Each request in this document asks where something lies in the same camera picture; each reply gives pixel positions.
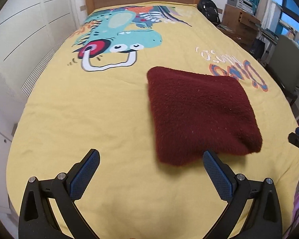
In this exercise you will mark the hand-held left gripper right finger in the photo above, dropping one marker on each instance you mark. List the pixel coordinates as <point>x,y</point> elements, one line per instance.
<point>218,176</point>

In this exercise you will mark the window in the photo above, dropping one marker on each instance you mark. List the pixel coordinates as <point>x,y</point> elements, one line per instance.
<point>289,10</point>

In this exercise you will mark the grey-green chair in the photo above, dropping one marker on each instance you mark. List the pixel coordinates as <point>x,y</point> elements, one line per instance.
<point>286,57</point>

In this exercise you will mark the yellow cartoon printed bedspread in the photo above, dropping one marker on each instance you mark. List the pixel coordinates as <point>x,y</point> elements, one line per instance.
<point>89,109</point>

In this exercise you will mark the white slatted vent panel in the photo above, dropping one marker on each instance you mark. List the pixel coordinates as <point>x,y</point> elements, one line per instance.
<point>38,72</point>

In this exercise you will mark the wooden dresser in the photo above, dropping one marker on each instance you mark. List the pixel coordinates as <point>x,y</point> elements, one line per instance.
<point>239,20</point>

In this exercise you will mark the maroon knit sweater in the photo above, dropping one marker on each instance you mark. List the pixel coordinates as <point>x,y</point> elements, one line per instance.
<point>201,114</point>

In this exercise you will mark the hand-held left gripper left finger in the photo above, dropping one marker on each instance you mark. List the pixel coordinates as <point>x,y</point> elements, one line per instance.
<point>86,174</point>

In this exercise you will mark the dark tote bag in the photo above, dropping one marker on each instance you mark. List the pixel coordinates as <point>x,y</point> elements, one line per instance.
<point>258,48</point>

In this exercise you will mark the black backpack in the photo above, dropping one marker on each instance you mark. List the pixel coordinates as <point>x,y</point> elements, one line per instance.
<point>209,8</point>

